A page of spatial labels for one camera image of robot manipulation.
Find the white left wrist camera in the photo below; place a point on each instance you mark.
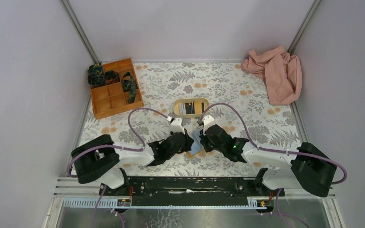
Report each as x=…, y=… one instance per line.
x=176, y=125

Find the white card in tray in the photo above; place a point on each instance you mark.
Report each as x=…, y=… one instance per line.
x=182, y=109

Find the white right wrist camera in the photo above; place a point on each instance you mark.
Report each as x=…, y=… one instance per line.
x=205, y=123

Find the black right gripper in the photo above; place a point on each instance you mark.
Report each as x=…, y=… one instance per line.
x=208, y=137

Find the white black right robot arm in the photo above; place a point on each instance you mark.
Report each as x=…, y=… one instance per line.
x=307, y=167

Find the orange compartment organizer tray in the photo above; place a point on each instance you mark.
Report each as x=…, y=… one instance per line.
x=116, y=90

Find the yellow leather card holder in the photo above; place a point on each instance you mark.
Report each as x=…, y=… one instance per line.
x=196, y=146

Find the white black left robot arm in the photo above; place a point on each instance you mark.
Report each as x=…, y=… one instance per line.
x=98, y=160

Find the pink crumpled cloth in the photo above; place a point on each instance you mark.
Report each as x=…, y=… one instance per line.
x=280, y=71

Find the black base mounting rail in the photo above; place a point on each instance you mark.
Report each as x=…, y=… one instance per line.
x=191, y=191

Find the floral patterned table mat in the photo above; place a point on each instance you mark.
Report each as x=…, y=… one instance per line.
x=240, y=105

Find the orange card with black stripe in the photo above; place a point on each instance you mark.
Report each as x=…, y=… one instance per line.
x=199, y=107

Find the beige oval plastic tray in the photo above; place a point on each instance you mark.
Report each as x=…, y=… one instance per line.
x=189, y=107

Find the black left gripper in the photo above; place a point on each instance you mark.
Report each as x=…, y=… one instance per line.
x=180, y=141

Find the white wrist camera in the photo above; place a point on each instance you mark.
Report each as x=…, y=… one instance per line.
x=205, y=123
x=176, y=125

